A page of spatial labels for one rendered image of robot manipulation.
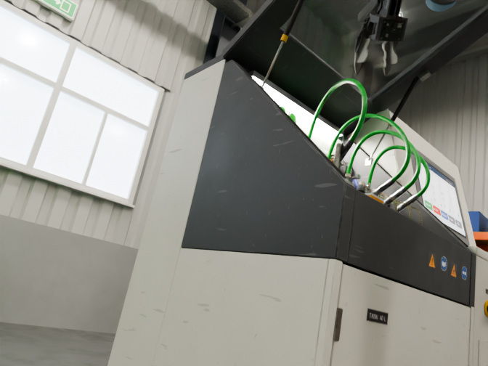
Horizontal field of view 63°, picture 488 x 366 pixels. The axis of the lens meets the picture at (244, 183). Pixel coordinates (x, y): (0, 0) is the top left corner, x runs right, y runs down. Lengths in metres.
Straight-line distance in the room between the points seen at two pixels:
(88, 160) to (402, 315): 4.34
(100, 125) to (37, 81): 0.79
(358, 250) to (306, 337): 0.21
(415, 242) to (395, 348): 0.26
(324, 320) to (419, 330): 0.36
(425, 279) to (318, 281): 0.38
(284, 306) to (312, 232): 0.17
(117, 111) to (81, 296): 2.22
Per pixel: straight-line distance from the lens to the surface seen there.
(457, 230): 2.04
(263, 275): 0.95
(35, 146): 4.79
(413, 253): 1.09
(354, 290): 0.88
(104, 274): 5.02
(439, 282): 1.22
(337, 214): 0.85
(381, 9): 1.11
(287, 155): 1.01
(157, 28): 5.93
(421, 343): 1.14
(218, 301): 1.06
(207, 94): 1.47
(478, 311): 1.47
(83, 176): 4.96
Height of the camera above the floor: 0.68
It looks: 16 degrees up
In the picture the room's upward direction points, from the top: 12 degrees clockwise
